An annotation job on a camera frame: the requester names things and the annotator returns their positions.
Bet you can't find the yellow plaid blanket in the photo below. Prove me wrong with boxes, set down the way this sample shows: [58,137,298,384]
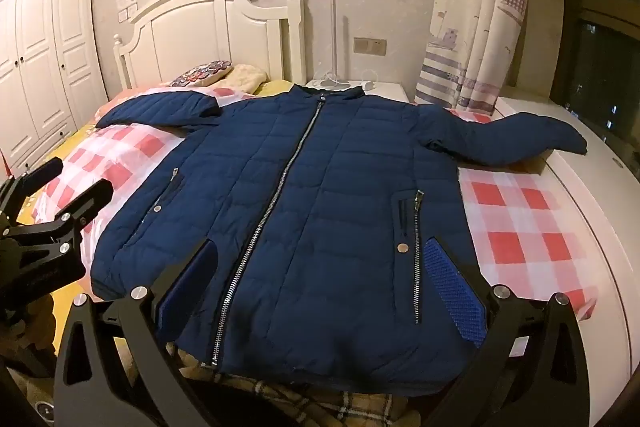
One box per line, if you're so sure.
[165,342,481,427]

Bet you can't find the ship print curtain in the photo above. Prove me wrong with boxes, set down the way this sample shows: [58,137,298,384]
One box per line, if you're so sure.
[414,0,538,112]

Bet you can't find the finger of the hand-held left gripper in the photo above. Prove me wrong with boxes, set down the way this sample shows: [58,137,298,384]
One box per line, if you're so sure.
[0,157,66,216]
[0,178,116,259]

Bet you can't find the white charger cable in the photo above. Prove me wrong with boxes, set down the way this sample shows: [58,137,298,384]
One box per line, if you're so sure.
[345,69,379,89]

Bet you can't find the white wardrobe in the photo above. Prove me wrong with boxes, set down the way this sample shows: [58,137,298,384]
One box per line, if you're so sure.
[0,0,108,178]

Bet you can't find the beige wall socket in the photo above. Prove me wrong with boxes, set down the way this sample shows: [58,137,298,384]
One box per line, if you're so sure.
[353,37,388,55]

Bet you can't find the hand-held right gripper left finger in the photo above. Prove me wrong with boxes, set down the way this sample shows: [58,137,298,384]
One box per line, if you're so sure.
[52,238,221,427]

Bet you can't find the beige fuzzy pillow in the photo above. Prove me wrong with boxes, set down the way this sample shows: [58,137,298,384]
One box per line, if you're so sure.
[220,64,268,95]

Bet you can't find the white bed headboard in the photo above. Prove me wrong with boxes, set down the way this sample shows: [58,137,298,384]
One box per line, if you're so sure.
[112,0,307,92]

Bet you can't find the red checked plastic sheet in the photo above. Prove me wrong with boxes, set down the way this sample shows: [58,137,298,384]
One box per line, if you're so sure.
[32,84,598,323]

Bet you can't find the dark window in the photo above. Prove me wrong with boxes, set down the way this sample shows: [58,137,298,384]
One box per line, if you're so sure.
[550,0,640,178]

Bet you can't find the patterned embroidered pillow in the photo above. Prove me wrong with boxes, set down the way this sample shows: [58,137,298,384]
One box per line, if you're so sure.
[165,60,233,88]

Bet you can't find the white window bench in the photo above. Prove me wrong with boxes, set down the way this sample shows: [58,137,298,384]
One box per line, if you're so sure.
[492,97,640,408]

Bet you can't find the white nightstand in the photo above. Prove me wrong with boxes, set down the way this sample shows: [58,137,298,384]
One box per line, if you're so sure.
[305,79,416,105]

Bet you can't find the navy puffer jacket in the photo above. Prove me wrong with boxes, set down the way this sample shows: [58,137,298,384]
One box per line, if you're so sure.
[91,86,588,395]

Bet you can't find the white desk lamp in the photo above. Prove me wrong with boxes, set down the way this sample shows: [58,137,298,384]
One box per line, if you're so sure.
[316,0,351,88]

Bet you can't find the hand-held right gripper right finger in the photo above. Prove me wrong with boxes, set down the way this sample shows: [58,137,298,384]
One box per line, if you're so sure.
[422,237,591,427]

